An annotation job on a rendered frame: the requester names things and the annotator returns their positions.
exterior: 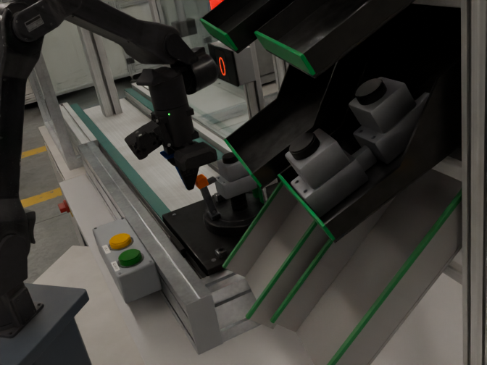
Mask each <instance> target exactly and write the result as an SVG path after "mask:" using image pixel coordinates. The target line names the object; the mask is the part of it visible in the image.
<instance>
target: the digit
mask: <svg viewBox="0 0 487 365"><path fill-rule="evenodd" d="M215 55H216V59H217V66H218V70H219V73H220V77H221V78H223V79H226V80H228V81H229V77H228V70H227V66H226V61H225V55H224V51H220V50H217V49H215Z"/></svg>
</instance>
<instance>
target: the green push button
mask: <svg viewBox="0 0 487 365"><path fill-rule="evenodd" d="M141 258H142V255H141V252H140V251H139V250H137V249H129V250H126V251H124V252H122V253H121V254H120V255H119V257H118V259H119V262H120V264H121V265H123V266H130V265H134V264H136V263H138V262H139V261H140V260H141Z"/></svg>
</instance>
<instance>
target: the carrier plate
mask: <svg viewBox="0 0 487 365"><path fill-rule="evenodd" d="M278 184H279V182H277V183H275V184H272V185H269V186H267V187H266V191H267V192H268V193H270V194H272V192H273V191H274V189H275V188H276V187H277V185H278ZM206 207H207V205H206V204H205V201H204V200H201V201H198V202H196V203H193V204H190V205H187V206H184V207H182V208H179V209H176V210H174V211H171V212H168V213H166V214H163V215H162V218H163V221H164V223H165V224H166V226H167V227H168V228H169V230H170V231H171V232H172V234H173V235H174V236H175V237H176V238H177V239H178V240H179V241H180V243H181V244H182V245H183V247H184V248H185V249H186V250H187V252H188V253H189V254H190V256H191V257H192V258H193V260H194V261H195V262H196V263H197V264H198V265H199V267H200V268H201V269H202V271H203V272H204V273H205V275H206V276H210V275H211V274H214V273H216V272H219V271H221V270H224V269H225V268H223V267H222V265H223V264H224V262H225V260H226V259H227V258H228V257H229V255H230V253H231V252H232V250H233V249H234V248H235V247H236V245H237V243H238V242H239V240H240V239H241V238H242V236H238V237H225V236H219V235H216V234H213V233H211V232H210V231H209V230H208V229H207V228H206V227H205V224H204V218H203V212H204V209H205V208H206ZM221 247H224V248H225V249H226V250H227V253H228V255H227V256H224V257H222V258H220V259H219V258H218V256H217V255H216V253H215V250H216V249H218V248H221Z"/></svg>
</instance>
